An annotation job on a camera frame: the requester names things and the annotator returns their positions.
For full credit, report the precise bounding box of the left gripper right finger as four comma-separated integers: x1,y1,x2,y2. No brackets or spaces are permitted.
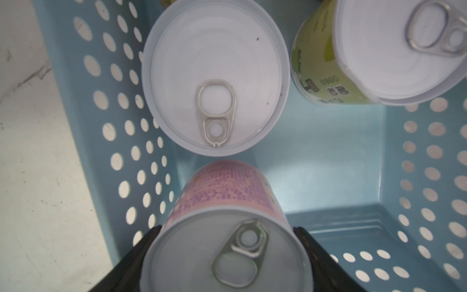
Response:
293,227,366,292

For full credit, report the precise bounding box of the green label can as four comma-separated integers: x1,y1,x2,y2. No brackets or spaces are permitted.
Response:
291,1,467,106

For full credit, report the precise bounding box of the light blue plastic basket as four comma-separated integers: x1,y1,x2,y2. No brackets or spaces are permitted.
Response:
34,1,467,292

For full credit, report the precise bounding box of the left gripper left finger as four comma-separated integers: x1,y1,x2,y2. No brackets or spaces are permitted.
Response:
90,225,162,292

